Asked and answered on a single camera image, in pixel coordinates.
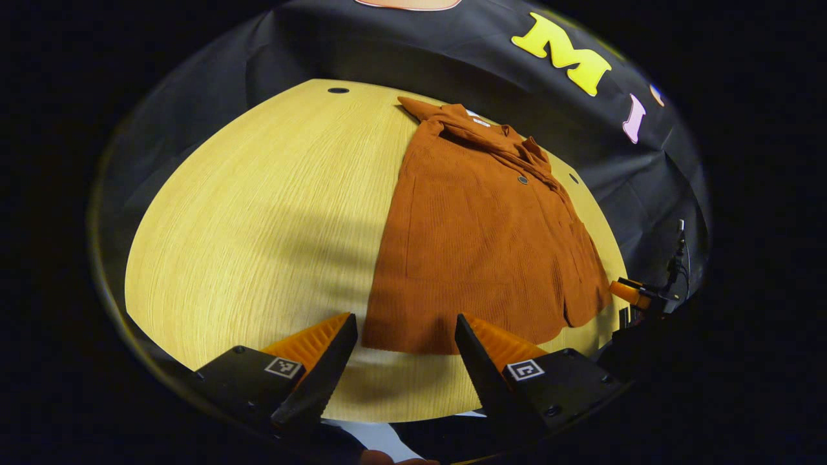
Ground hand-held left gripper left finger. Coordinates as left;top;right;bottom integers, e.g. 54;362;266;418
193;313;359;433

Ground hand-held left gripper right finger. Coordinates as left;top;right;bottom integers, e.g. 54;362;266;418
454;313;632;444

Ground rust orange button shirt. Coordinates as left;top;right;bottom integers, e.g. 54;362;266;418
361;96;613;356

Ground black backdrop cloth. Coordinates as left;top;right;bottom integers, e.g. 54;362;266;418
90;0;713;362

